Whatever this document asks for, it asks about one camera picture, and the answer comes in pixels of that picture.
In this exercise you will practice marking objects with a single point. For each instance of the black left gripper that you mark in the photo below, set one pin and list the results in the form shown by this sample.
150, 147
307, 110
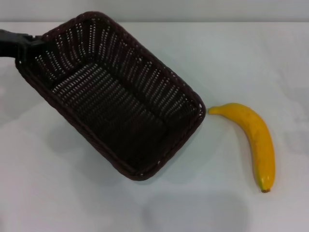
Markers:
10, 43

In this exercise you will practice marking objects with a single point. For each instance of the yellow banana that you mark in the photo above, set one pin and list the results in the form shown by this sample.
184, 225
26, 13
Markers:
259, 135

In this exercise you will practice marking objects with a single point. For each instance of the black woven rectangular basket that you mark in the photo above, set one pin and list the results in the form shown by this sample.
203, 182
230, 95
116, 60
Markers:
120, 108

